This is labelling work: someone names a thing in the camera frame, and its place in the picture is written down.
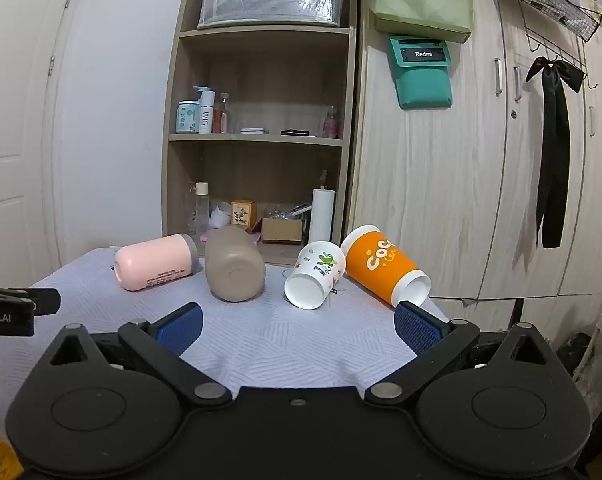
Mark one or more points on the teal padded pouch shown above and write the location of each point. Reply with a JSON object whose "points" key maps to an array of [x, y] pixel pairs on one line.
{"points": [[423, 87]]}

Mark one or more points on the black flat case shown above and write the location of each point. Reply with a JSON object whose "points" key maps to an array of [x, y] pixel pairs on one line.
{"points": [[295, 132]]}

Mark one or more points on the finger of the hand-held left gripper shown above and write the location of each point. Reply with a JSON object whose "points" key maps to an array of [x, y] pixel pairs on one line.
{"points": [[46, 301]]}

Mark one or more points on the small wooden floral box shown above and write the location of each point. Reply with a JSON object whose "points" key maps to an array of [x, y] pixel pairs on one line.
{"points": [[244, 214]]}

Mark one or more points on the clear bottle with beige cap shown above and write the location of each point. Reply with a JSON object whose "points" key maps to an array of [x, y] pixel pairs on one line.
{"points": [[201, 210]]}

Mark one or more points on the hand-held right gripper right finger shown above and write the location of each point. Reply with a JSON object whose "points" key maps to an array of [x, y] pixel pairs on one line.
{"points": [[417, 326]]}

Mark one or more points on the wooden open shelf unit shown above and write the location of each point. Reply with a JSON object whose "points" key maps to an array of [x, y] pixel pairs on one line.
{"points": [[256, 138]]}

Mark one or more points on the taupe cup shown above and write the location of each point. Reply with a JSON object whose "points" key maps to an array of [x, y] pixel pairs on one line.
{"points": [[233, 265]]}

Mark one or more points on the clear bottle with orange liquid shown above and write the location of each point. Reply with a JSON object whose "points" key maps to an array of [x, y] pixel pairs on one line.
{"points": [[222, 117]]}

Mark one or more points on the small pink bottle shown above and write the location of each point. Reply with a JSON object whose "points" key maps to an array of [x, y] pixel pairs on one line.
{"points": [[331, 125]]}

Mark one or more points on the pale patterned tablecloth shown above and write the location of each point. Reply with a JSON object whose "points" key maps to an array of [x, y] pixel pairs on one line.
{"points": [[286, 342]]}

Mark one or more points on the white paper towel roll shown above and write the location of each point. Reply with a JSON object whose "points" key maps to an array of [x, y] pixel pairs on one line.
{"points": [[321, 215]]}

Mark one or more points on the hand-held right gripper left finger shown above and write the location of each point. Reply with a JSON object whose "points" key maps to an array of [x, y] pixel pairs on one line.
{"points": [[181, 329]]}

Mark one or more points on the crumpled white paper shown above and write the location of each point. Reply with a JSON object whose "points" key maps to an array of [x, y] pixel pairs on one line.
{"points": [[220, 216]]}

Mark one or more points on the light wooden wardrobe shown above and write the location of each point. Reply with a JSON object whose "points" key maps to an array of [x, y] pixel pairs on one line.
{"points": [[431, 170]]}

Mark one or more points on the white floral paper cup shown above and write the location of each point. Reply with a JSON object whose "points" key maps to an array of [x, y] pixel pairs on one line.
{"points": [[312, 274]]}

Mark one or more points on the white pump bottle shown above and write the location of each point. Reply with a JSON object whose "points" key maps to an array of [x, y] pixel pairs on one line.
{"points": [[206, 115]]}

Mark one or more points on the white flat case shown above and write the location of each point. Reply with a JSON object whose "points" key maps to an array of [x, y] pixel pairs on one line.
{"points": [[254, 131]]}

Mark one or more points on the small cardboard box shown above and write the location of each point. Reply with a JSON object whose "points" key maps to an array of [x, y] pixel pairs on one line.
{"points": [[281, 231]]}

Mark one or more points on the light green padded bag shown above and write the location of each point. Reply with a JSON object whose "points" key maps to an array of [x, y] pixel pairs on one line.
{"points": [[421, 5]]}

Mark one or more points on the orange paper cup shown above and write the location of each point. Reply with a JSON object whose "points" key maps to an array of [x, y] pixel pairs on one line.
{"points": [[376, 260]]}

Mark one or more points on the pink cup with grey lid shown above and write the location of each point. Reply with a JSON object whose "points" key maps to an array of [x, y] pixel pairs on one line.
{"points": [[151, 262]]}

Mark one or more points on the white door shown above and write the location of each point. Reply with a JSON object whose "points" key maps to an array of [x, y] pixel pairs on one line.
{"points": [[16, 110]]}

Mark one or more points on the white jar with teal label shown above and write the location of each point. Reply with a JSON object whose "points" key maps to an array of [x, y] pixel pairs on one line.
{"points": [[187, 117]]}

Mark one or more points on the black ribbon bow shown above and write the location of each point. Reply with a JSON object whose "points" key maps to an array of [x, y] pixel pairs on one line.
{"points": [[551, 160]]}

